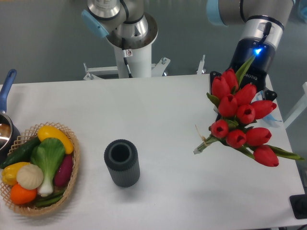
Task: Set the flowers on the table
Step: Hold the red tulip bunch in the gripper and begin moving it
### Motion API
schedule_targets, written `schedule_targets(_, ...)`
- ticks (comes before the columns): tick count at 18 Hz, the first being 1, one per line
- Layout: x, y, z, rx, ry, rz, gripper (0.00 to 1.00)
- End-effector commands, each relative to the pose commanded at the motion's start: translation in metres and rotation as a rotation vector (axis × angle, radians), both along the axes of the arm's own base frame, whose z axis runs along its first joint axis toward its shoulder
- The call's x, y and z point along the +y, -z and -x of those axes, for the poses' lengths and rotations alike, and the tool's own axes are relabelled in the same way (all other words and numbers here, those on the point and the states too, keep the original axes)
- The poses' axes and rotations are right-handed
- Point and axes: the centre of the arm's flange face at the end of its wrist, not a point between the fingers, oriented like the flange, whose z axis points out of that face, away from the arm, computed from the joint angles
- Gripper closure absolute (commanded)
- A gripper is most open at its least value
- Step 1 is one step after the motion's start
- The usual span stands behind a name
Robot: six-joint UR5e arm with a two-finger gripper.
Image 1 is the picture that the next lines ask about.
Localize dark grey ribbed vase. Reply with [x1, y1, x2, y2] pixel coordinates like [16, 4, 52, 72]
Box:
[104, 139, 140, 187]

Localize black device at edge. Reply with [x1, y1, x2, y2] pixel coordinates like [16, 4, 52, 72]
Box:
[289, 194, 307, 219]

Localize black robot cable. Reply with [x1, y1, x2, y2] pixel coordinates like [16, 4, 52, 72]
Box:
[121, 37, 133, 79]

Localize blue ribbon strap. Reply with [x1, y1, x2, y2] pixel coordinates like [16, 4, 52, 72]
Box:
[255, 92, 283, 125]

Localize cream white garlic bulb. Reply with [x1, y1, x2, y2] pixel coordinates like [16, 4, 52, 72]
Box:
[16, 164, 44, 190]

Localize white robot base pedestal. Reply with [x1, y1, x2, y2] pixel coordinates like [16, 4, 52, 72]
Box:
[83, 44, 171, 81]

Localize red tulip bouquet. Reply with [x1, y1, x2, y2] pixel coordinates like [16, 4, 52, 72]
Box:
[194, 56, 303, 167]

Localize purple sweet potato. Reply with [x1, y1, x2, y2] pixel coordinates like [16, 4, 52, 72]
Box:
[54, 154, 73, 187]

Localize woven wicker basket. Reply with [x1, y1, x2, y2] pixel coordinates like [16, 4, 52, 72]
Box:
[0, 122, 80, 217]

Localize dark green cucumber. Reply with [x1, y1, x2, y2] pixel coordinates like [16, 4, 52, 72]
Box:
[0, 137, 41, 169]

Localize yellow bell pepper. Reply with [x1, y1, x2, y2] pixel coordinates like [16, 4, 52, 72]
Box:
[1, 162, 30, 186]

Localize green bok choy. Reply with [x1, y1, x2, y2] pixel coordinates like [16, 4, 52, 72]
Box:
[30, 138, 65, 197]

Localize green bean pods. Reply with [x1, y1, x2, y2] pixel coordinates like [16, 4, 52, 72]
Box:
[34, 190, 64, 208]

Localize yellow squash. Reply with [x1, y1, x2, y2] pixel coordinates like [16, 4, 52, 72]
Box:
[37, 125, 74, 154]

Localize blue handled saucepan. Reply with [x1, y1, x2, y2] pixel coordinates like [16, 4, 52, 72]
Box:
[0, 69, 20, 163]

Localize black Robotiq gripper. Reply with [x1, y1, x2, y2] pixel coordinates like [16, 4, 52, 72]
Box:
[210, 38, 277, 102]

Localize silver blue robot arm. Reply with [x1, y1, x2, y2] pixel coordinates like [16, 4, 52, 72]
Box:
[82, 0, 295, 101]

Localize white metal frame right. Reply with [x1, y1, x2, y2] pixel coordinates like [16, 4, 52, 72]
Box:
[284, 82, 307, 129]

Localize orange fruit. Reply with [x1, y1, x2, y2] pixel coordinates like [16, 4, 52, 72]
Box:
[10, 184, 37, 205]

